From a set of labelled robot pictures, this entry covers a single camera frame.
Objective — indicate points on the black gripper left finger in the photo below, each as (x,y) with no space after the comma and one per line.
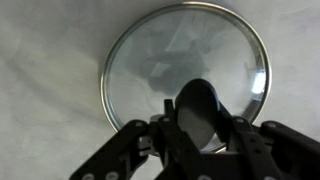
(121,156)

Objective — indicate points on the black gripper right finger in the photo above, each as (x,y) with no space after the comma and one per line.
(272,151)

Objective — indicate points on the glass pot lid black knob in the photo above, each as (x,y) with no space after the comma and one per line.
(163,50)

